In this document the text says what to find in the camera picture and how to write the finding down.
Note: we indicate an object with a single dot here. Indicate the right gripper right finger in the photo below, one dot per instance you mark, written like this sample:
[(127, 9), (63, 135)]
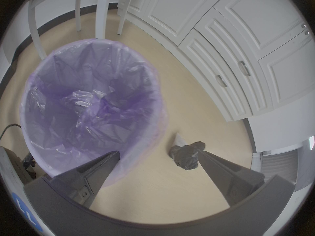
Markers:
[(224, 178)]

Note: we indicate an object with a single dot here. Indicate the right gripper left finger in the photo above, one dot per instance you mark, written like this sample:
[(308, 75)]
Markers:
[(96, 178)]

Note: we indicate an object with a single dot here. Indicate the black plastic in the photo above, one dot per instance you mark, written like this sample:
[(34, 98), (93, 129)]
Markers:
[(187, 156)]

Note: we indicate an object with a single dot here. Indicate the white paper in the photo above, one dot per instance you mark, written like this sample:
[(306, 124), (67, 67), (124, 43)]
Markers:
[(179, 140)]

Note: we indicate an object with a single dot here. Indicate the purple plastic bag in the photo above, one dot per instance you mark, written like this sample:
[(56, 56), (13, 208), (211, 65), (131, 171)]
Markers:
[(86, 102)]

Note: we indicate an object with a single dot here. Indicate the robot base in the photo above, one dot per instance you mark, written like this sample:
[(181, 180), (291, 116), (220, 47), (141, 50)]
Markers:
[(12, 171)]

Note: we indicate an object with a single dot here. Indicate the white trash bin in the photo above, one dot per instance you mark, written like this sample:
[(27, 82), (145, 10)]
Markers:
[(152, 136)]

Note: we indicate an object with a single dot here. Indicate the white wardrobe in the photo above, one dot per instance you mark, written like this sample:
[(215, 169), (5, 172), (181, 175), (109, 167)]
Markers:
[(221, 45)]

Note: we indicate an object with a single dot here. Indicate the white chair with grey seat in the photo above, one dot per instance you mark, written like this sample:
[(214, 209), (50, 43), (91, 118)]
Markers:
[(102, 13)]

